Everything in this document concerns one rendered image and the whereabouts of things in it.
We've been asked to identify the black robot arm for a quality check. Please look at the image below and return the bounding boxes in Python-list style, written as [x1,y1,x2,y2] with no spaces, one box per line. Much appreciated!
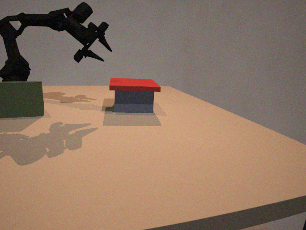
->
[0,2,98,81]

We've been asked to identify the red lid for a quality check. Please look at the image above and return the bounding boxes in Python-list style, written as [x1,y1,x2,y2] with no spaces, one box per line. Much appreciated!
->
[109,78,161,92]

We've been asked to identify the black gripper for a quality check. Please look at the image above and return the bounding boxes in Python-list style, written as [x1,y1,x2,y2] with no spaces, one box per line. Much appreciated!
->
[72,22,112,62]

